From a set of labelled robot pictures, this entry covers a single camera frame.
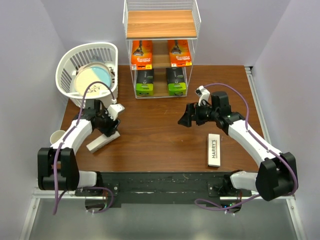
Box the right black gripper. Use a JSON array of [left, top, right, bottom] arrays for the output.
[[178, 100, 219, 128]]

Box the grey Harry's box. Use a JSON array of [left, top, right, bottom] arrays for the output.
[[86, 131, 120, 154]]

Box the green black razor box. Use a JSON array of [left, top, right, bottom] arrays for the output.
[[166, 67, 187, 96], [135, 69, 154, 97]]

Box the orange Gillette razor pack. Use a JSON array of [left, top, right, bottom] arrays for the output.
[[167, 39, 193, 67], [130, 40, 153, 71]]

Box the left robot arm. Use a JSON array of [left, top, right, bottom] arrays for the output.
[[37, 99, 125, 196]]

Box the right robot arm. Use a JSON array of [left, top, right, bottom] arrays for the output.
[[178, 86, 299, 201]]

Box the white Harry's box right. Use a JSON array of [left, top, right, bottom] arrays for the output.
[[207, 133, 221, 168]]

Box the cream paper cup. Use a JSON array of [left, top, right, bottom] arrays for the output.
[[49, 129, 66, 145]]

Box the cream and blue plate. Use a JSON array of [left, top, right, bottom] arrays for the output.
[[74, 62, 112, 97]]

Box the white plastic laundry basket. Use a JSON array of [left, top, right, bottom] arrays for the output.
[[55, 42, 118, 108]]

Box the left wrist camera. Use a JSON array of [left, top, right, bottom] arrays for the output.
[[107, 99, 125, 121]]

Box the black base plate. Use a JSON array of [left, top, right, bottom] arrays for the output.
[[72, 171, 279, 208]]

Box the white wire wooden shelf unit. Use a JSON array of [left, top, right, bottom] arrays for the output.
[[122, 0, 201, 99]]

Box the aluminium rail frame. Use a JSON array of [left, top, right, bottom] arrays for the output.
[[19, 66, 307, 240]]

